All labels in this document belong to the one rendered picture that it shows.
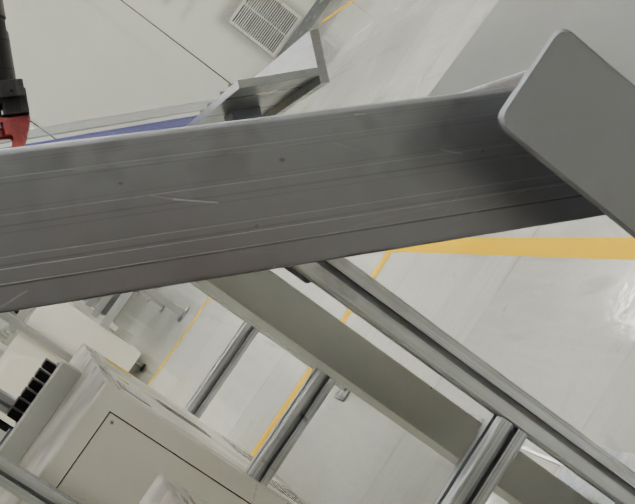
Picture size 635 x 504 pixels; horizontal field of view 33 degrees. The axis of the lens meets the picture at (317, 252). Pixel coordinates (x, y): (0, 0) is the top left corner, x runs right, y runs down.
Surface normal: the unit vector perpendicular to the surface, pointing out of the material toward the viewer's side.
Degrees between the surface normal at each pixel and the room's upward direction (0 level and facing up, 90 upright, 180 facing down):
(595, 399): 0
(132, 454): 90
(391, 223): 90
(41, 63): 90
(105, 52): 90
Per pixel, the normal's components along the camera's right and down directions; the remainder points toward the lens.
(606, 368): -0.78, -0.58
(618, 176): 0.27, 0.01
